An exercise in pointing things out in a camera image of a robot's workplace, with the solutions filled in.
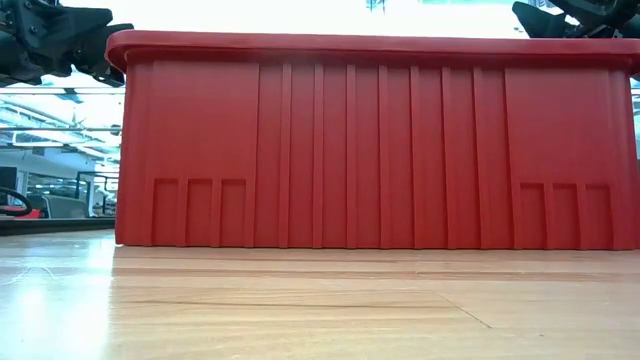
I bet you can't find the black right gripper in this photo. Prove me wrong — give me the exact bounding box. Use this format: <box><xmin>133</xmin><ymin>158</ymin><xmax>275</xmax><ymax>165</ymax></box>
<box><xmin>511</xmin><ymin>0</ymin><xmax>640</xmax><ymax>40</ymax></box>

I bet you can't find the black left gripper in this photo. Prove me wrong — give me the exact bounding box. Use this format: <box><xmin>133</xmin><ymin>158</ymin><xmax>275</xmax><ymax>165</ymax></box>
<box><xmin>0</xmin><ymin>0</ymin><xmax>136</xmax><ymax>89</ymax></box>

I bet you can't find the red plastic bin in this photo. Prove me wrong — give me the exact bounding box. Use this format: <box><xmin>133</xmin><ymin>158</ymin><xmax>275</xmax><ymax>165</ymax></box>
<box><xmin>105</xmin><ymin>29</ymin><xmax>640</xmax><ymax>251</ymax></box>

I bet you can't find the black aluminium frame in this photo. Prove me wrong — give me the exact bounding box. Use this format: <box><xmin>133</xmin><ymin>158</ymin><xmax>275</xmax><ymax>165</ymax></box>
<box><xmin>0</xmin><ymin>217</ymin><xmax>117</xmax><ymax>237</ymax></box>

